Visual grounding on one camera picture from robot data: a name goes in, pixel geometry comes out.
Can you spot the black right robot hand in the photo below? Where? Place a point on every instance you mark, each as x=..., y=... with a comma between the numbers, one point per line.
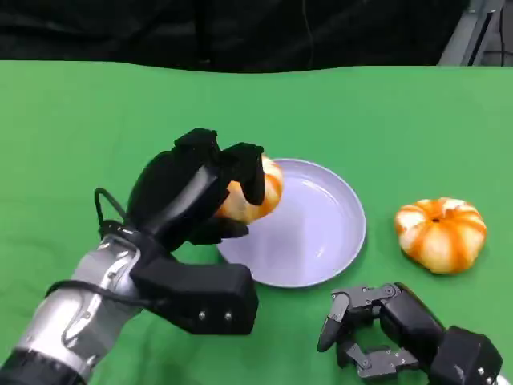
x=409, y=321

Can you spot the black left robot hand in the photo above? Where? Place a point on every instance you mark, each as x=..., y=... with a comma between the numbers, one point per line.
x=172, y=192

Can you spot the orange and white bread roll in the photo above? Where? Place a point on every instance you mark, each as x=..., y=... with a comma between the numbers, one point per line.
x=234, y=204
x=441, y=240

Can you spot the green table cloth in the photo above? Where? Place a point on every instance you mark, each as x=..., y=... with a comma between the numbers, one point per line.
x=120, y=120

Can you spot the lilac plate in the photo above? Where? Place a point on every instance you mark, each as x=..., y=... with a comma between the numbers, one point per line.
x=312, y=224

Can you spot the black backdrop cloth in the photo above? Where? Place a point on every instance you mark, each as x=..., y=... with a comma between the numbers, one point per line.
x=160, y=32

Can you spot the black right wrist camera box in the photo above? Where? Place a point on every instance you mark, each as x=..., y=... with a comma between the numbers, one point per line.
x=469, y=357

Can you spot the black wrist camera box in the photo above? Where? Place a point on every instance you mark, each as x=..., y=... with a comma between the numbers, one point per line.
x=208, y=293
x=469, y=357

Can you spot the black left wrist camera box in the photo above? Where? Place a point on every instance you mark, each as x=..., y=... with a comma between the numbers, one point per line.
x=208, y=293

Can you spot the grey metal frame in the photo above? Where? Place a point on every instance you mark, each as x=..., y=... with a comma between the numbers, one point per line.
x=467, y=36

